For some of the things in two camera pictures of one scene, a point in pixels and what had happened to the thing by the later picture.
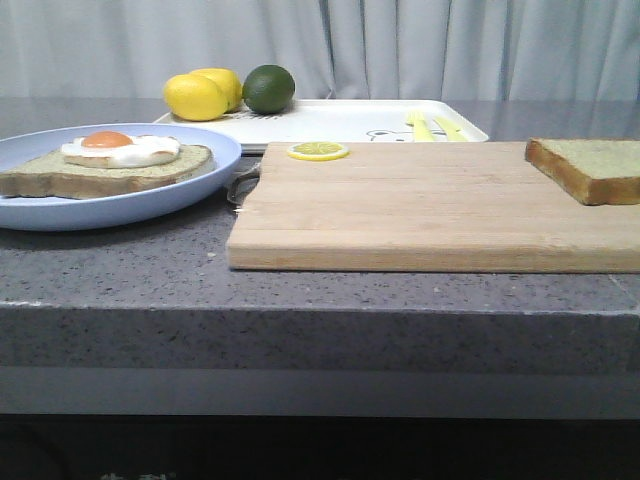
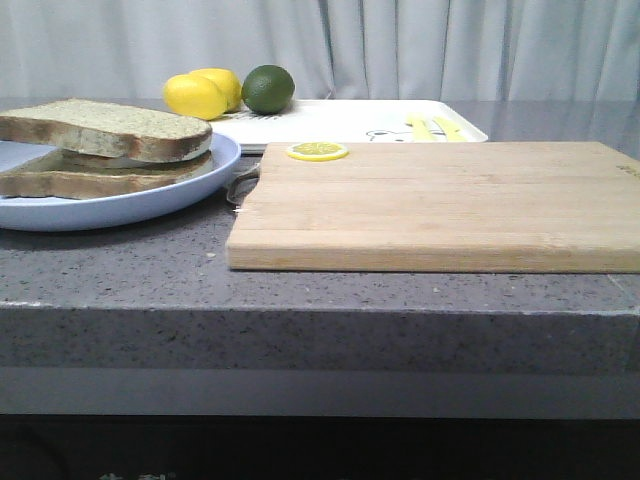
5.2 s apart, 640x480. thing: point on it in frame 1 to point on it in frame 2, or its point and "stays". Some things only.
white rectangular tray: x=347 y=120 stays
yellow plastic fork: x=421 y=129 stays
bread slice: x=596 y=171 to x=106 y=128
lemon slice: x=318 y=151 stays
